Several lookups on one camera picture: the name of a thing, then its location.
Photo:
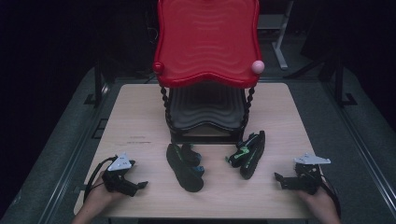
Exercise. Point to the black metal stand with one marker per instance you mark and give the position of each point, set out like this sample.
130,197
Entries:
341,87
98,87

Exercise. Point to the black tripod legs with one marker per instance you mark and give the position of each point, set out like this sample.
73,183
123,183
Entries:
306,70

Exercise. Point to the white desk with monitor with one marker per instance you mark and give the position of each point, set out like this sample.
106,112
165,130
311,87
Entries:
280,46

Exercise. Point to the person's left hand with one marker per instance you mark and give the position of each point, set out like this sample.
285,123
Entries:
99,200

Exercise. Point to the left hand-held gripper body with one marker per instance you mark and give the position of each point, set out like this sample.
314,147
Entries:
120,183

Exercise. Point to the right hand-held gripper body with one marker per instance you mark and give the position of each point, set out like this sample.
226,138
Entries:
308,180

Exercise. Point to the person's right hand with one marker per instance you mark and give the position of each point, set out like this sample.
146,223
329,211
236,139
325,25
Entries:
320,205

